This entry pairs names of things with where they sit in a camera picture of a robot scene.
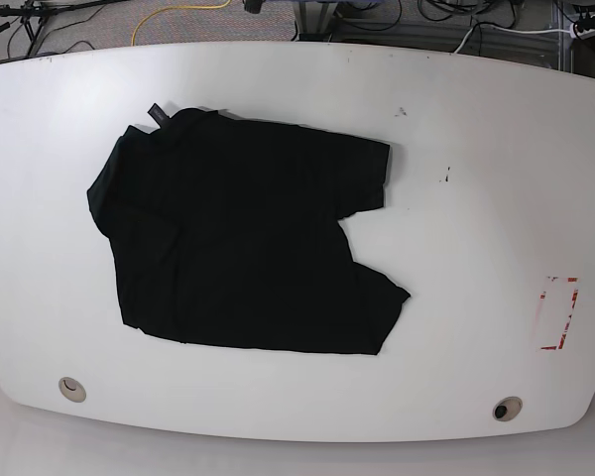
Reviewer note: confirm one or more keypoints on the table cable grommet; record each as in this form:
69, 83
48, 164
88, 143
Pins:
72, 390
507, 409

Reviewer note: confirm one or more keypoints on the black T-shirt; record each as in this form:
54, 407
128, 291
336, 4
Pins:
227, 232

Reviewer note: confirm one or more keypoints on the aluminium frame post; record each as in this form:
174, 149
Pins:
314, 19

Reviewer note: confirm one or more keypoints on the black tripod stand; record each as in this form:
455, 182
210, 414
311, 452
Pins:
33, 16

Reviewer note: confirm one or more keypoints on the red tape rectangle marking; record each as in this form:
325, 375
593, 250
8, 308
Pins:
556, 305

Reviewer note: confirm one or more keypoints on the white power strip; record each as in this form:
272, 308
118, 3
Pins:
583, 28

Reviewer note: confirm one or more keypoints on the right table cable grommet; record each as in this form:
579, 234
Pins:
507, 409

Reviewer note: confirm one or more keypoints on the left table cable grommet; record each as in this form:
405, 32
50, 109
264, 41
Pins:
72, 390

